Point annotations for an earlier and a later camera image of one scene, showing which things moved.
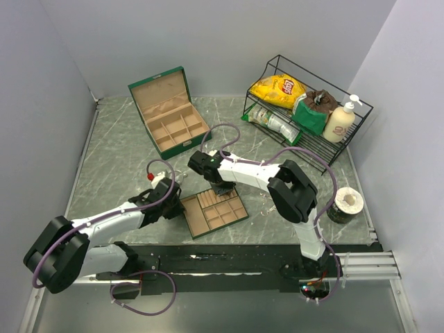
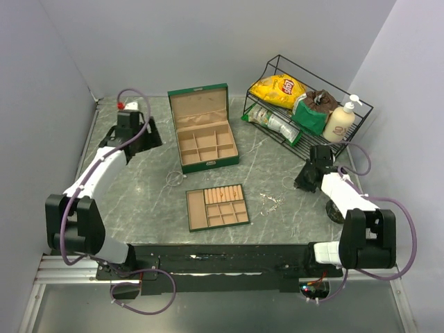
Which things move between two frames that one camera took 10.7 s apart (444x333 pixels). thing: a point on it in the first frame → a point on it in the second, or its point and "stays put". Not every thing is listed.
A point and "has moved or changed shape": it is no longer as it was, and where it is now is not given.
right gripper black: (220, 191) → (300, 182)
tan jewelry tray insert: (207, 212) has moved or changed shape
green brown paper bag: (311, 111) stays put
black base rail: (199, 269) stays put
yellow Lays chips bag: (280, 90) stays put
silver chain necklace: (272, 209) stays put
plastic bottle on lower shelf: (273, 123) stays put
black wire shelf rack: (306, 116) stays put
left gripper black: (179, 209) → (152, 139)
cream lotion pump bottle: (340, 123) stays put
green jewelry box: (173, 123) → (202, 119)
